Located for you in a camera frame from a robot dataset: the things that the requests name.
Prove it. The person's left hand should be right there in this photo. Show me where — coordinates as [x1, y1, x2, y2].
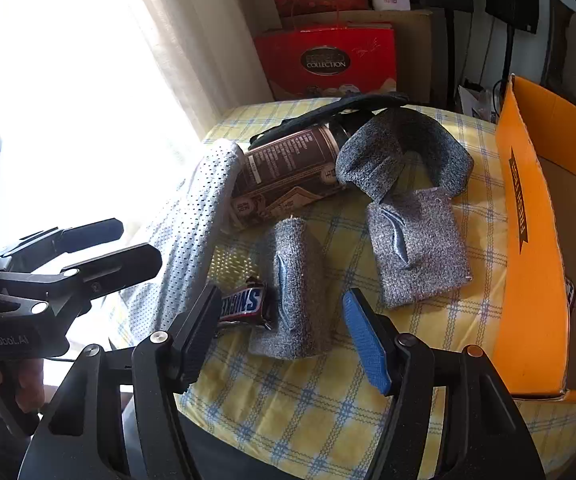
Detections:
[0, 357, 46, 428]

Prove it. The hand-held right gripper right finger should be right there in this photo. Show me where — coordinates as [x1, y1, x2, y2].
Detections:
[342, 287, 534, 480]

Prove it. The orange cardboard box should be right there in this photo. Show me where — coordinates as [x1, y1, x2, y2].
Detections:
[493, 74, 576, 403]

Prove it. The white perforated cloth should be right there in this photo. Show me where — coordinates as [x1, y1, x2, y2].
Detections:
[128, 140, 246, 348]

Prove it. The brown tea jar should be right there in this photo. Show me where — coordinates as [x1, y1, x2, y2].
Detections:
[228, 122, 356, 233]

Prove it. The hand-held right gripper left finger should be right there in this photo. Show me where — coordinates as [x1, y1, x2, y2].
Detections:
[18, 284, 223, 480]

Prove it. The clear plastic bag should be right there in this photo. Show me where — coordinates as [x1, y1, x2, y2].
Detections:
[458, 80, 499, 122]

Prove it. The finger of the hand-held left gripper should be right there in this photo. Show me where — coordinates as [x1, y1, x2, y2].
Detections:
[0, 217, 124, 272]
[0, 242, 163, 322]

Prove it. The brown chocolate bar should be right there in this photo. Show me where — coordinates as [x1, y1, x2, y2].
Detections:
[215, 276, 273, 331]

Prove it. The black eye mask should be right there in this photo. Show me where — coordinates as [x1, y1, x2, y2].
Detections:
[249, 91, 409, 148]

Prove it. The grey knitted wristband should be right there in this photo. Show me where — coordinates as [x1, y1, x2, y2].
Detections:
[366, 186, 473, 310]
[248, 217, 341, 361]

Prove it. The grey knitted headband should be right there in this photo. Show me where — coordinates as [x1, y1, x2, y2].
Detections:
[335, 107, 475, 203]

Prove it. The yellow textured packet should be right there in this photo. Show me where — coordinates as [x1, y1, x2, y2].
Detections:
[213, 247, 256, 286]

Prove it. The white curtain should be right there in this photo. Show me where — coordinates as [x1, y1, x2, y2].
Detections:
[102, 0, 279, 161]

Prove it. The red chocolate gift bag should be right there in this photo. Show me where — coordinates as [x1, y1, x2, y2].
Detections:
[254, 22, 399, 102]

